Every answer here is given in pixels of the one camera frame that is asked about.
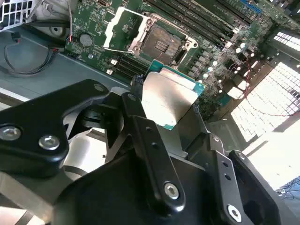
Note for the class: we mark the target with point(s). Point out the metal socket cover frame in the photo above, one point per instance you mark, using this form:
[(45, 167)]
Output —
[(109, 35)]

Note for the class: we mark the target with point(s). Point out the silver topped CPU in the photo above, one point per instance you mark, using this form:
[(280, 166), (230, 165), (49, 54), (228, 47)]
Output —
[(168, 98)]

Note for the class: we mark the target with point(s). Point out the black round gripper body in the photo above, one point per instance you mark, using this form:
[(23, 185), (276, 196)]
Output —
[(105, 199)]

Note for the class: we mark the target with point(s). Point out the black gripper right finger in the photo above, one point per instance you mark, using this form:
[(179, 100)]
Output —
[(228, 192)]

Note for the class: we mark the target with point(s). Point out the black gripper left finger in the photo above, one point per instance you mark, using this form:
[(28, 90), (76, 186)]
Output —
[(35, 112)]

